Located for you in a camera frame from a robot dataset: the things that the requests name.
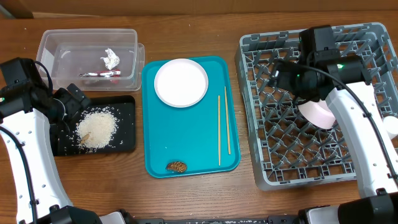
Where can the white paper cup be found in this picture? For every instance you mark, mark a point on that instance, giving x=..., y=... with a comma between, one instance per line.
x=391, y=126

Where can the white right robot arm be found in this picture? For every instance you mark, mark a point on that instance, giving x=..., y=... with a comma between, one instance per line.
x=346, y=86

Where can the pile of rice crumbs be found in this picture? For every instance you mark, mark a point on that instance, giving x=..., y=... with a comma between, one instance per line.
x=96, y=128

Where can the clear plastic bin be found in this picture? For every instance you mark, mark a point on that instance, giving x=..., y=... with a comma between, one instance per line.
x=66, y=53

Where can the teal plastic tray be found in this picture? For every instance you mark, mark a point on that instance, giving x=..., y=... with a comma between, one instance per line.
x=189, y=135

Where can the beige bowl with crumbs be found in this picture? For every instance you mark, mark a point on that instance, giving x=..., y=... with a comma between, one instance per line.
x=317, y=113

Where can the grey dishwasher rack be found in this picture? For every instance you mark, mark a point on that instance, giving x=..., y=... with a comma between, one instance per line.
x=286, y=150

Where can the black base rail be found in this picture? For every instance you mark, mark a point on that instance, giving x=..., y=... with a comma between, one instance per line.
x=123, y=217

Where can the red snack wrapper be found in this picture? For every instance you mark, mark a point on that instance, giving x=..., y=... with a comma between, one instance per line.
x=102, y=74

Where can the wooden chopstick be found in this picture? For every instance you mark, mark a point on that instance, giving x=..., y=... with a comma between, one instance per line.
x=227, y=120
x=219, y=130

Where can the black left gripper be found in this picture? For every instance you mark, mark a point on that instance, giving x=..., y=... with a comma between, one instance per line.
x=74, y=106

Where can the white round plate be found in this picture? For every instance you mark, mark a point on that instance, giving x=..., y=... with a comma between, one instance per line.
x=181, y=83

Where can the black rectangular tray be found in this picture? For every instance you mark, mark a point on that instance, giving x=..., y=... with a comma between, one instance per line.
x=65, y=143

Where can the brown food scrap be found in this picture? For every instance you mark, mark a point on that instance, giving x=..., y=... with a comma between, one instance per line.
x=177, y=166

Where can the white napkin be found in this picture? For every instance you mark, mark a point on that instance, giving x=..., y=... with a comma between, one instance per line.
x=112, y=60

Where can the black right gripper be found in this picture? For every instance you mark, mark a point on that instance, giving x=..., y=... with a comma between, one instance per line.
x=281, y=80

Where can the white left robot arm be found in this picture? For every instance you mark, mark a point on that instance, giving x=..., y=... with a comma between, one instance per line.
x=41, y=197

